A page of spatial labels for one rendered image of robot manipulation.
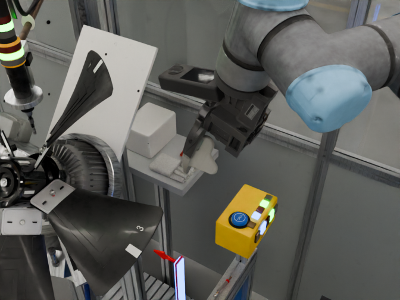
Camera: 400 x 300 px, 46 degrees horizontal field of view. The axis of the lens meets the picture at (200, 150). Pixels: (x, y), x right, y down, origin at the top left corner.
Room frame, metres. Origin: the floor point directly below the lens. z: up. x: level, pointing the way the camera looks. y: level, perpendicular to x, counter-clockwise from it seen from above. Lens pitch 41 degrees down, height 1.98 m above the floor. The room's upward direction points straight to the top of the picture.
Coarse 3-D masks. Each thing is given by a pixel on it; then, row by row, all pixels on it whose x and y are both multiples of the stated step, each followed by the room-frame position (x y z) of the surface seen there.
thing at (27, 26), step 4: (40, 0) 0.99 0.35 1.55; (36, 4) 0.96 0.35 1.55; (40, 4) 0.98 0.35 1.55; (36, 8) 0.95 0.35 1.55; (32, 12) 0.92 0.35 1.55; (36, 12) 0.93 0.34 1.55; (32, 16) 0.91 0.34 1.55; (24, 24) 0.87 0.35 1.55; (28, 24) 0.87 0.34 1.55; (24, 28) 0.85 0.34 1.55; (28, 28) 0.86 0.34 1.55; (20, 32) 0.84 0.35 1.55; (24, 32) 0.84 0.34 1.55; (28, 32) 0.85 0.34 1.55; (20, 36) 0.82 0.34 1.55; (24, 36) 0.82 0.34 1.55
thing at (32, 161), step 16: (0, 160) 0.79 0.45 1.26; (16, 160) 0.78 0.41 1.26; (32, 160) 0.82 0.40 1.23; (48, 160) 0.85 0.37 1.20; (0, 176) 0.77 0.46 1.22; (16, 176) 0.76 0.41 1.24; (32, 176) 0.77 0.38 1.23; (48, 176) 0.82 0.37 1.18; (64, 176) 0.83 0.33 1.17; (0, 192) 0.74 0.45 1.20; (16, 192) 0.73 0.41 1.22
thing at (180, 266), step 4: (180, 264) 0.56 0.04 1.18; (180, 268) 0.56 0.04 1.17; (180, 272) 0.56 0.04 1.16; (180, 276) 0.56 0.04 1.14; (184, 276) 0.57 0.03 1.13; (180, 280) 0.56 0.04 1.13; (184, 280) 0.57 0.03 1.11; (180, 284) 0.56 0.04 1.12; (184, 284) 0.57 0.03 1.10; (180, 288) 0.56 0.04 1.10; (184, 288) 0.57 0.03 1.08; (180, 292) 0.56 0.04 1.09; (184, 292) 0.57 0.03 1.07; (180, 296) 0.56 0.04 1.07; (184, 296) 0.57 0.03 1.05
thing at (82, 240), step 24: (72, 192) 0.75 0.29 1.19; (48, 216) 0.69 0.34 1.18; (72, 216) 0.69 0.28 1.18; (96, 216) 0.69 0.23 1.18; (120, 216) 0.69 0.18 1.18; (144, 216) 0.69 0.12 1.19; (72, 240) 0.63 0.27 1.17; (96, 240) 0.63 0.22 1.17; (120, 240) 0.63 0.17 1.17; (144, 240) 0.63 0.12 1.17; (96, 264) 0.59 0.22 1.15; (120, 264) 0.58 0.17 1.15; (96, 288) 0.54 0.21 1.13
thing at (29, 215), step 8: (16, 208) 0.75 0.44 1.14; (24, 208) 0.76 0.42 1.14; (32, 208) 0.76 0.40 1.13; (8, 216) 0.73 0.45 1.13; (16, 216) 0.74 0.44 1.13; (24, 216) 0.74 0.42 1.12; (32, 216) 0.75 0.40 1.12; (40, 216) 0.75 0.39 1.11; (8, 224) 0.72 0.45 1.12; (16, 224) 0.72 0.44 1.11; (24, 224) 0.73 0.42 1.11; (32, 224) 0.74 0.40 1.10; (40, 224) 0.74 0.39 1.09; (8, 232) 0.71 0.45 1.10; (16, 232) 0.71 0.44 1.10; (24, 232) 0.72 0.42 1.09; (32, 232) 0.72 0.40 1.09; (40, 232) 0.73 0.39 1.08
